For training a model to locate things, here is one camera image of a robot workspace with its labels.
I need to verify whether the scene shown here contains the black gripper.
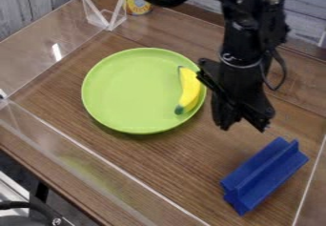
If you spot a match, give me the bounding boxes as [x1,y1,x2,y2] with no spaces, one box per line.
[198,50,286,133]

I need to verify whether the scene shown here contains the blue plastic block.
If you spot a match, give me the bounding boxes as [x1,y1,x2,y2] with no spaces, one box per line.
[221,137,309,216]

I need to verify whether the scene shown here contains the green plate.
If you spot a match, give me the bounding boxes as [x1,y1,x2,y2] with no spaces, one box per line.
[82,48,206,134]

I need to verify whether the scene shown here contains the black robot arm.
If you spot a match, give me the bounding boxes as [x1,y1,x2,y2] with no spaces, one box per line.
[146,0,289,131]

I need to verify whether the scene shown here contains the yellow toy banana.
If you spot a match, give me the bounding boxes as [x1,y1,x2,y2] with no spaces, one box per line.
[175,66,202,115]

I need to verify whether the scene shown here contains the yellow blue can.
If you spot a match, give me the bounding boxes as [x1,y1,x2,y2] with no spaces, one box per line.
[123,0,152,16]

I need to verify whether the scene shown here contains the clear acrylic front wall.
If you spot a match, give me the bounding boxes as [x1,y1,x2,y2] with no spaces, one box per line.
[0,91,209,226]

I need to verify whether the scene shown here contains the black cable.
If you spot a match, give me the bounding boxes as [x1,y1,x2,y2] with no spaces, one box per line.
[0,200,62,226]

